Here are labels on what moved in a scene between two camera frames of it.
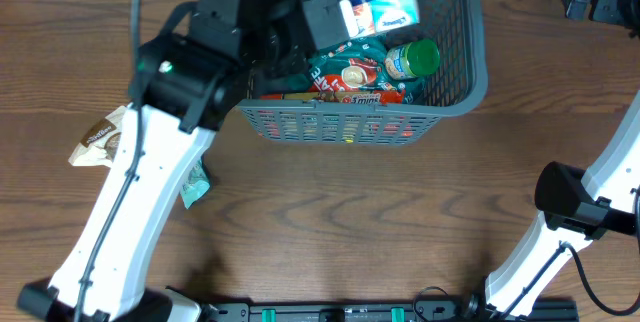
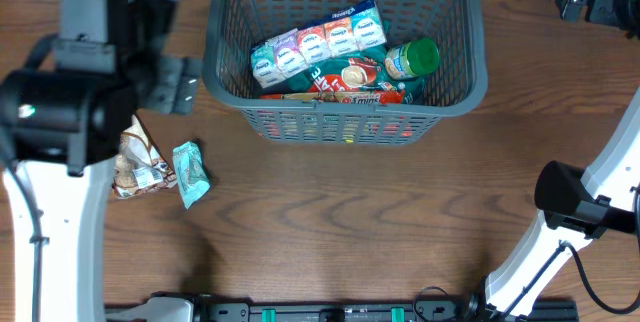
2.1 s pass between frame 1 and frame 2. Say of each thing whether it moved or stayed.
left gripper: moved
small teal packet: stayed
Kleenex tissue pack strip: moved
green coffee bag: stayed
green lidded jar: stayed
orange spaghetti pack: stayed
